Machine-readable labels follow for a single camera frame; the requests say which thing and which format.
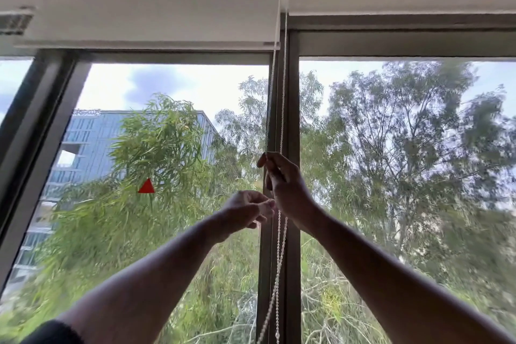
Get person's right hand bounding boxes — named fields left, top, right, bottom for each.
left=257, top=151, right=322, bottom=234

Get person's left hand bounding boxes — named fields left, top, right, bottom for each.
left=214, top=190, right=277, bottom=244

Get white bead blind chain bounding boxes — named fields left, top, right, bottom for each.
left=256, top=0, right=290, bottom=344

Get person's left forearm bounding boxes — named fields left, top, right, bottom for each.
left=56, top=211, right=227, bottom=344

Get person's right forearm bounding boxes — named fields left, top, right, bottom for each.
left=300, top=205, right=516, bottom=344

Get green trees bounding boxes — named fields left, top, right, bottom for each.
left=0, top=59, right=516, bottom=344

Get blue glass building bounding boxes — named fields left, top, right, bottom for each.
left=8, top=108, right=220, bottom=288

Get black sleeve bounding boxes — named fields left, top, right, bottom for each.
left=20, top=319, right=84, bottom=344

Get ceiling air vent grille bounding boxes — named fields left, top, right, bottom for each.
left=0, top=7, right=36, bottom=37

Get dark window frame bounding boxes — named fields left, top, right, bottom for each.
left=0, top=12, right=516, bottom=344

